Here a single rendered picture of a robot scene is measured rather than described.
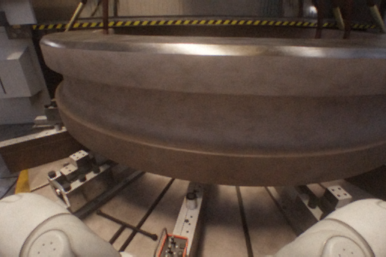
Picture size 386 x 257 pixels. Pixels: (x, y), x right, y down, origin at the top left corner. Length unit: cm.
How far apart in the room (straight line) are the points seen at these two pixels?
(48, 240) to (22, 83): 437
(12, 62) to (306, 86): 442
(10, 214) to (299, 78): 124
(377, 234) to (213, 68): 93
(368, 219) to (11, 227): 69
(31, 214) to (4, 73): 437
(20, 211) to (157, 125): 112
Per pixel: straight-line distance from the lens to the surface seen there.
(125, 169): 238
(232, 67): 114
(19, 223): 54
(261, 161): 142
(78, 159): 203
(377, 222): 55
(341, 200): 174
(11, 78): 479
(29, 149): 306
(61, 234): 44
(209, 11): 427
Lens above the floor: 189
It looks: 28 degrees down
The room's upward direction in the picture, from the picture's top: straight up
